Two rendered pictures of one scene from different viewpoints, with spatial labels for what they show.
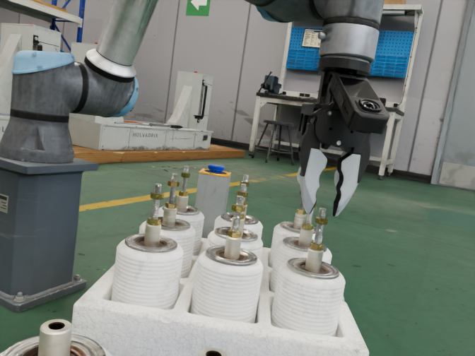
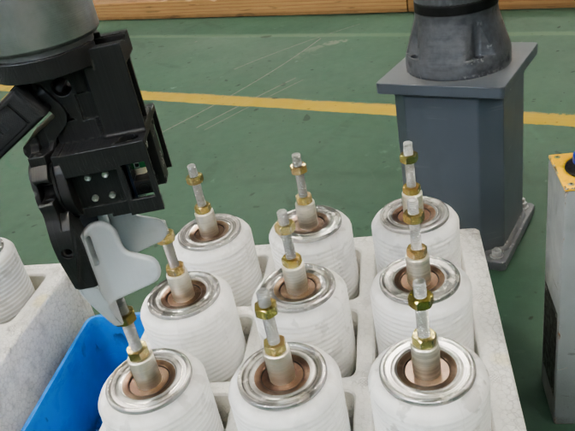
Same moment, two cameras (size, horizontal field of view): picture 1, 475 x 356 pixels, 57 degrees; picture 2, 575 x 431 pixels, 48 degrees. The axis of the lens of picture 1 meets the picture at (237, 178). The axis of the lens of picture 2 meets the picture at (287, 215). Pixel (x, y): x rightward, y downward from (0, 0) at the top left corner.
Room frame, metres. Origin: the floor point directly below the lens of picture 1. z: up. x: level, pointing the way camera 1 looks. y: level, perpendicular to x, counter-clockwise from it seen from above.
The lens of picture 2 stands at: (0.82, -0.52, 0.63)
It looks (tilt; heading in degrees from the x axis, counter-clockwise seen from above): 30 degrees down; 101
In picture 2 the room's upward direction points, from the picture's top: 11 degrees counter-clockwise
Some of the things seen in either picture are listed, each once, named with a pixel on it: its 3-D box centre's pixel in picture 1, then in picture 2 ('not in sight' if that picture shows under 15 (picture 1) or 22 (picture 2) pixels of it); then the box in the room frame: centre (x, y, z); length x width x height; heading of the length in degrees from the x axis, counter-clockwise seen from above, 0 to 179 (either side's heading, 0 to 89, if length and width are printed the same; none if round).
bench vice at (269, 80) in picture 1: (271, 83); not in sight; (5.18, -0.24, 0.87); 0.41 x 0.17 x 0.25; 154
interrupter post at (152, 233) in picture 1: (152, 234); (206, 222); (0.61, 0.11, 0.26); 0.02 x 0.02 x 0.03
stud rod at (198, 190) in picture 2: (155, 209); (198, 194); (0.61, 0.11, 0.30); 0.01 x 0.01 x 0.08
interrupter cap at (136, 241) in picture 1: (151, 244); (210, 232); (0.61, 0.11, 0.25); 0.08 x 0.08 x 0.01
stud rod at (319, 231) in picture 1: (318, 234); (132, 335); (0.60, -0.13, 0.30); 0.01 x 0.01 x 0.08
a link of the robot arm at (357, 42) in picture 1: (345, 46); (34, 13); (0.61, -0.12, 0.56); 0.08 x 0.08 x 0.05
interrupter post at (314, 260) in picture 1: (314, 260); (145, 369); (0.60, -0.13, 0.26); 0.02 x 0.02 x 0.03
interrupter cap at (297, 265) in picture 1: (312, 268); (149, 380); (0.60, -0.13, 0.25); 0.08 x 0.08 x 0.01
